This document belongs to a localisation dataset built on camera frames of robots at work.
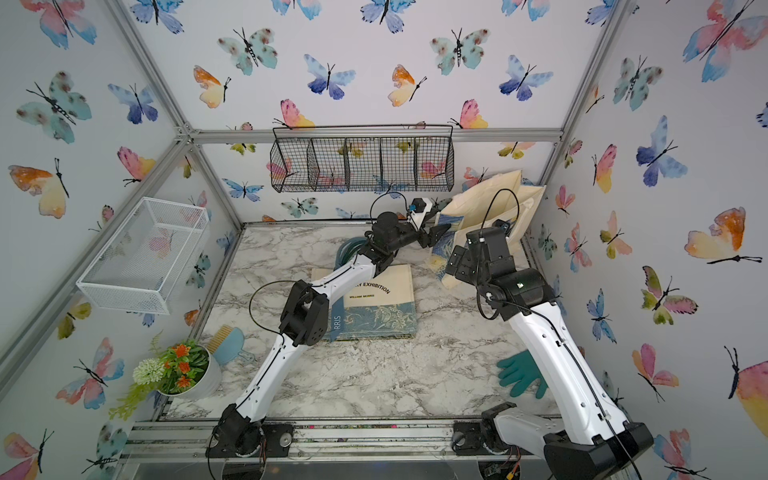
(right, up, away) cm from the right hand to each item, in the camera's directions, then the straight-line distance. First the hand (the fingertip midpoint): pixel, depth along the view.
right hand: (475, 259), depth 71 cm
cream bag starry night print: (+16, +20, +30) cm, 40 cm away
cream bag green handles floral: (-36, +3, +40) cm, 54 cm away
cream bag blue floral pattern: (-23, -16, +25) cm, 37 cm away
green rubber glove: (+16, -31, +13) cm, 38 cm away
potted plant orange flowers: (-68, -26, +1) cm, 73 cm away
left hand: (-5, +14, +17) cm, 22 cm away
